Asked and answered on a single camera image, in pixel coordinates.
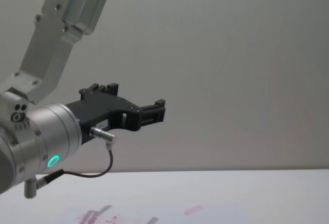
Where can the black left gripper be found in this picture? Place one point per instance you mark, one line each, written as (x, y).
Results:
(102, 111)

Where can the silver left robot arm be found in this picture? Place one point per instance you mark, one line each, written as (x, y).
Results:
(51, 129)

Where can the white table cloth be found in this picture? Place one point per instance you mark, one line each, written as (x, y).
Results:
(205, 195)

